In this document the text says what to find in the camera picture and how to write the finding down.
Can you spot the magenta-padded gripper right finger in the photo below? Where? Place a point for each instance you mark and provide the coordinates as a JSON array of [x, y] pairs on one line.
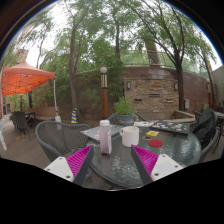
[[147, 160]]

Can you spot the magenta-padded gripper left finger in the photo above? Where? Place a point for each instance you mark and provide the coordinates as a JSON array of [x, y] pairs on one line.
[[78, 161]]

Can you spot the translucent white-capped drink bottle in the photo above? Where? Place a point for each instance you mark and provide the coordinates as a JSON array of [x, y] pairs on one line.
[[105, 138]]

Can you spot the flat round red coaster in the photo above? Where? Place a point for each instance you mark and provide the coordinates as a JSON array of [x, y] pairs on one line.
[[155, 143]]

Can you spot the yellow card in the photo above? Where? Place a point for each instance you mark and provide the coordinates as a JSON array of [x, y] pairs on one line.
[[152, 133]]

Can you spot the white ceramic mug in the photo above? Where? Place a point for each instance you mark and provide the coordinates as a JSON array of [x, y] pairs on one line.
[[130, 136]]

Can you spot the silver laptop with stickers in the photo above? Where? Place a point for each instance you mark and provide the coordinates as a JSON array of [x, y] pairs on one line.
[[91, 132]]

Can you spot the white printed booklet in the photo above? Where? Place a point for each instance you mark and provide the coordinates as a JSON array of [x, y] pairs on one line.
[[143, 124]]

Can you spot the black laptop with stickers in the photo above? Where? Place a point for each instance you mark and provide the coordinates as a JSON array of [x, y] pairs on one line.
[[171, 127]]

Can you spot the striped traffic cone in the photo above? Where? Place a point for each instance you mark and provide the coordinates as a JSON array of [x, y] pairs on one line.
[[74, 116]]

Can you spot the potted green plant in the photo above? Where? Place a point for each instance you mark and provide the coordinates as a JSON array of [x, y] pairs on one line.
[[125, 108]]

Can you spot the black jacket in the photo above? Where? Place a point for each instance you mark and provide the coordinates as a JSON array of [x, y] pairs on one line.
[[205, 126]]

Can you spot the group of dark patio chairs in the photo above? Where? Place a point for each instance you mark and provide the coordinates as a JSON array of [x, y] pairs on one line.
[[21, 121]]

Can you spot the orange canopy tent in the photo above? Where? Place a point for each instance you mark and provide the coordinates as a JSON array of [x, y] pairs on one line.
[[25, 78]]

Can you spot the grey wall box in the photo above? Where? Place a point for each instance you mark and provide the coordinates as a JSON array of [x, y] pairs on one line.
[[187, 104]]

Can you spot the globe-topped lamp post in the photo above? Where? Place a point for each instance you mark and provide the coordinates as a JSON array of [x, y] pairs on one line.
[[104, 95]]

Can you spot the wall lamp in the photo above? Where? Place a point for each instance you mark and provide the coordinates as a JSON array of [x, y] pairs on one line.
[[128, 85], [176, 86]]

